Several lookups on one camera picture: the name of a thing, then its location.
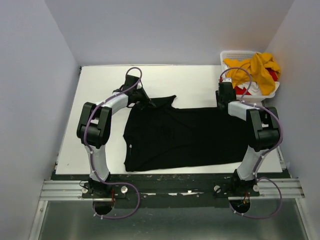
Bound black t-shirt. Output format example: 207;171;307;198
123;95;248;172

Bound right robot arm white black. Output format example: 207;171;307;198
215;82;283;197

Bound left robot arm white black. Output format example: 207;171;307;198
76;74;155;198

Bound red t-shirt in basket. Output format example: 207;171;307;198
236;68;280;95

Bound white t-shirt in basket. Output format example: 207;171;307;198
222;71;262;96

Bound yellow t-shirt in basket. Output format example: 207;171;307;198
223;51;281;97

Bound white plastic laundry basket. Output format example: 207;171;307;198
219;50;282;103

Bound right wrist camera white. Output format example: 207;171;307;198
221;78;232;83

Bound black mounting base plate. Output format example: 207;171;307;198
43;173;259;212

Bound aluminium rail frame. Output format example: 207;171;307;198
29;163;311;240

